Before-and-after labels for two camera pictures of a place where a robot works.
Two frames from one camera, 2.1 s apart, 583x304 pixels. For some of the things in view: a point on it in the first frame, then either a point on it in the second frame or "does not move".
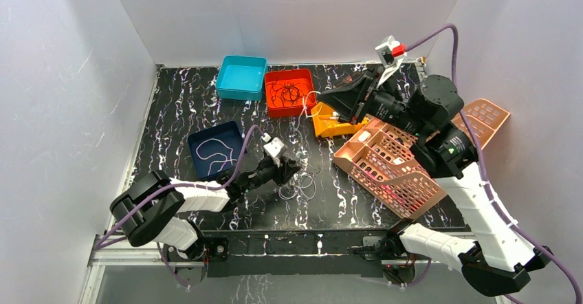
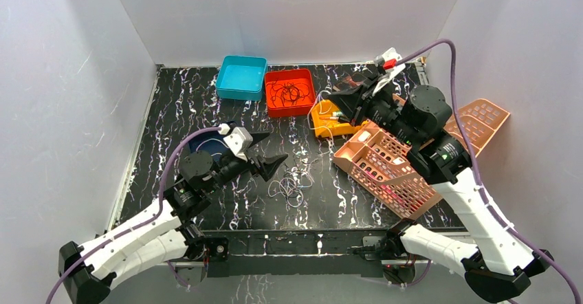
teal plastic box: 241,78 does not move
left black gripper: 280,172 to 251,163
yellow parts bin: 326,128 does not move
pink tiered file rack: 381,161 does not move
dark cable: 287,92 does not move
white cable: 304,108 to 318,127
